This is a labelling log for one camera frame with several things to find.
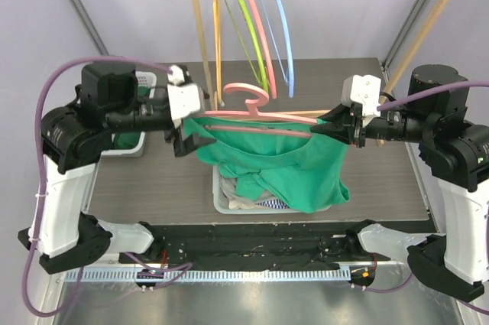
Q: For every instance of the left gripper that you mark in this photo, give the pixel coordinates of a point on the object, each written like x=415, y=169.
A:
x=184, y=145

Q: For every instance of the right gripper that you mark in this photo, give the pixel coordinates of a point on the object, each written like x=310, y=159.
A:
x=355, y=127

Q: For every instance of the grey tank top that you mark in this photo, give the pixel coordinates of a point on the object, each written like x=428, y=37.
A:
x=228, y=187

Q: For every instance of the green tank top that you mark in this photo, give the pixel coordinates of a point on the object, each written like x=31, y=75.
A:
x=305, y=173

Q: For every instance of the pink plastic hanger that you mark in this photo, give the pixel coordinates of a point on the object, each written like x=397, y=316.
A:
x=253, y=114

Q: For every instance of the yellow plastic hanger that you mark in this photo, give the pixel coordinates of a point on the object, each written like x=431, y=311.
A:
x=216, y=10

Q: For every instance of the lime green hanger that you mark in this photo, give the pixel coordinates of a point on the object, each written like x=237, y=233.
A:
x=240, y=37

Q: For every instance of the light blue hanger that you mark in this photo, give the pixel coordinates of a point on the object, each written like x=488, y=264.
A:
x=287, y=67

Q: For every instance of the coral pink hanger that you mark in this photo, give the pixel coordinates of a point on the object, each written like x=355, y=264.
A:
x=256, y=29

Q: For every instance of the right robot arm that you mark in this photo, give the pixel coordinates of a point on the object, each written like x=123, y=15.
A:
x=432, y=115

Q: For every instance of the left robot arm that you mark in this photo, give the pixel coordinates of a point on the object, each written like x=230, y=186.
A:
x=72, y=140

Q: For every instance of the green cloth in basket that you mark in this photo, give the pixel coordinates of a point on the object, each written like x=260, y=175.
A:
x=129, y=140

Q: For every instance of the white centre laundry basket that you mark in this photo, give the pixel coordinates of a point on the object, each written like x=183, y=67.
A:
x=220, y=201

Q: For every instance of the white laundry basket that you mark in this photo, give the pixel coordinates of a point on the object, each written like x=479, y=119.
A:
x=220, y=201
x=147, y=79

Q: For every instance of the white left laundry basket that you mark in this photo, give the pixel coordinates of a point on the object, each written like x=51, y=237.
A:
x=147, y=79

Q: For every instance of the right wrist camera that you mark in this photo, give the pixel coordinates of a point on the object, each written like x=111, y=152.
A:
x=364, y=90

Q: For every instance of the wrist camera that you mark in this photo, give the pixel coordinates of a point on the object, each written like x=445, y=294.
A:
x=186, y=98
x=364, y=90

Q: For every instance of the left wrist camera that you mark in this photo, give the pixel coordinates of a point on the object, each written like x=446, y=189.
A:
x=186, y=98

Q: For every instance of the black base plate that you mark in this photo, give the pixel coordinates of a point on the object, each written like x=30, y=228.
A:
x=256, y=246

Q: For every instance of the slotted cable duct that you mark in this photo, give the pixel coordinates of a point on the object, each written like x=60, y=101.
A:
x=139, y=275

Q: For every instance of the grey corner frame post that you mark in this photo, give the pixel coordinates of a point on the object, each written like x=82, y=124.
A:
x=88, y=25

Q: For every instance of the grey right frame post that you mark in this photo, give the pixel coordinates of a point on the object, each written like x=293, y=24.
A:
x=412, y=23

